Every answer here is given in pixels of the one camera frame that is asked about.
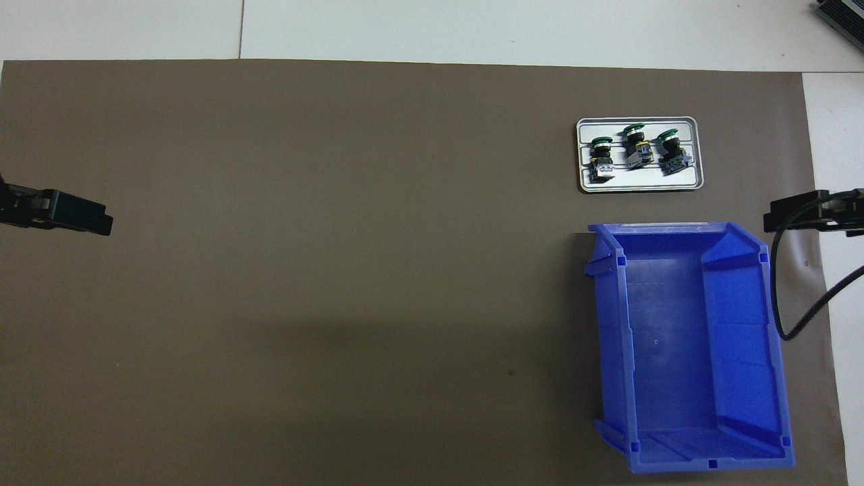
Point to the silver metal tray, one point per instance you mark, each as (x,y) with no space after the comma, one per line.
(695,182)

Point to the blue plastic storage bin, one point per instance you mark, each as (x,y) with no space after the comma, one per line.
(675,351)

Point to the grey ribbed device box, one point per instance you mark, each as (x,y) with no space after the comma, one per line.
(844,17)

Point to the green push button switch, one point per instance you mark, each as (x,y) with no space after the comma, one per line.
(673,156)
(636,150)
(601,162)

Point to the brown table mat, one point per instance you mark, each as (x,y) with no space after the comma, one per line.
(337,270)

